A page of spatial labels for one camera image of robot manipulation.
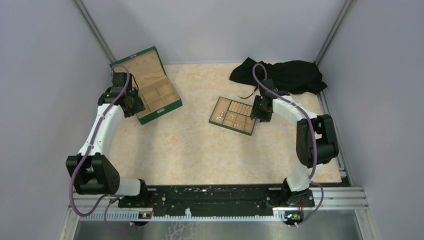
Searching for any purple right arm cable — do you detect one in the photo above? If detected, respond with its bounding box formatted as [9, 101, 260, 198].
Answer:
[252, 63, 326, 229]

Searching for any aluminium frame rail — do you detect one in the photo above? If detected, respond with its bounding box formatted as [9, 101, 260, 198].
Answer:
[75, 187, 369, 222]

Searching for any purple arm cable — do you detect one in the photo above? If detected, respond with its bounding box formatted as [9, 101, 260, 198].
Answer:
[68, 64, 132, 233]
[252, 63, 326, 229]

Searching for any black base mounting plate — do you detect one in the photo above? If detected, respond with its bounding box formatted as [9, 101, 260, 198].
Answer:
[118, 183, 319, 217]

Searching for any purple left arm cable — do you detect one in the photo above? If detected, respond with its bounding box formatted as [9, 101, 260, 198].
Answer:
[68, 64, 132, 233]

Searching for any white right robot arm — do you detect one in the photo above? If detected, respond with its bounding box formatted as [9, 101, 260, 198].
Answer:
[250, 78, 339, 206]

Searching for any black cloth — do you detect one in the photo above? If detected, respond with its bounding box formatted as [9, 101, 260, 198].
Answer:
[229, 57, 328, 95]

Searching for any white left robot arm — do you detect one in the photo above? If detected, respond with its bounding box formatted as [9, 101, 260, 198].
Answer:
[65, 72, 150, 207]

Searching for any green jewelry box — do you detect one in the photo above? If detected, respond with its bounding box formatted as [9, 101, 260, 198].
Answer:
[109, 46, 183, 125]

